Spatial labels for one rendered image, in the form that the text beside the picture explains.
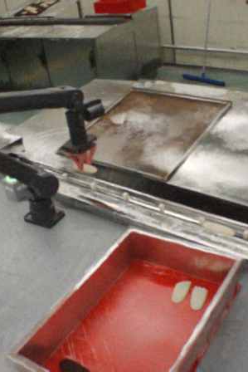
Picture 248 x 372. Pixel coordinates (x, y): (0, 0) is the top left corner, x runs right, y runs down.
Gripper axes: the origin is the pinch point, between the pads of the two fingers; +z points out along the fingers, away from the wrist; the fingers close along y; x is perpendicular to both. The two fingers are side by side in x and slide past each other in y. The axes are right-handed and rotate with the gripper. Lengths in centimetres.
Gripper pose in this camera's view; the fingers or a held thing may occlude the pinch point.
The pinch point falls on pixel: (85, 165)
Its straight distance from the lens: 143.6
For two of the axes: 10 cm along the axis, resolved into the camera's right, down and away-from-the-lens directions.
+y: 6.1, -4.8, 6.3
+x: -7.8, -2.3, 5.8
